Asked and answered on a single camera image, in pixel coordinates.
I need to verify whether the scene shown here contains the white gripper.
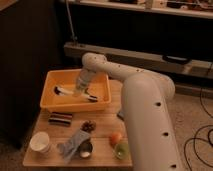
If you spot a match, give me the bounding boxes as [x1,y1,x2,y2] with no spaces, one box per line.
[74,68,95,96]

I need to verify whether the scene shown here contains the orange plastic tray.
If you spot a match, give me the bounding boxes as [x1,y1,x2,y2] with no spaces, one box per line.
[40,69,111,113]

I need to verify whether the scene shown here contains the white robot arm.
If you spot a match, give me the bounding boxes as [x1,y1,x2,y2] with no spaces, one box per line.
[75,53,184,171]

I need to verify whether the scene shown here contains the brown pine cone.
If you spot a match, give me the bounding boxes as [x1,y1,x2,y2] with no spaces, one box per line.
[81,121,96,133]

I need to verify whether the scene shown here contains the striped black eraser block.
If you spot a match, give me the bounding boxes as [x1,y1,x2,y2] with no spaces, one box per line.
[48,113,73,126]

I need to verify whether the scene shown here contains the blue sponge piece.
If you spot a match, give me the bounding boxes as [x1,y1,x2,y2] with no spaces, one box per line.
[117,111,124,120]

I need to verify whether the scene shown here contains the wooden table board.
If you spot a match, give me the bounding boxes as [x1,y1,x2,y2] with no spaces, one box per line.
[23,80,132,168]

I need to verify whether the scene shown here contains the orange fruit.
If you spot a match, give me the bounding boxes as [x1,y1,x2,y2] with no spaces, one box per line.
[109,132,122,146]

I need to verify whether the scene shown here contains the grey cloth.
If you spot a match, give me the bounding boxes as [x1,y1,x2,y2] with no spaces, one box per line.
[57,130,90,163]

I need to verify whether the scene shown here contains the white paper cup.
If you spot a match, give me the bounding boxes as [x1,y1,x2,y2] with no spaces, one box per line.
[29,132,50,154]

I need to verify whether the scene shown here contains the green fruit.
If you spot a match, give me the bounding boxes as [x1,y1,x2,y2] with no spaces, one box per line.
[114,142,129,160]

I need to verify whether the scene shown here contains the grey metal rail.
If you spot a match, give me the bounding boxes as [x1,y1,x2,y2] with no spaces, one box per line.
[64,42,213,79]

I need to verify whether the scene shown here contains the black floor cables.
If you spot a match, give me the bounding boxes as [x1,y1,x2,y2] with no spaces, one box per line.
[183,63,213,171]

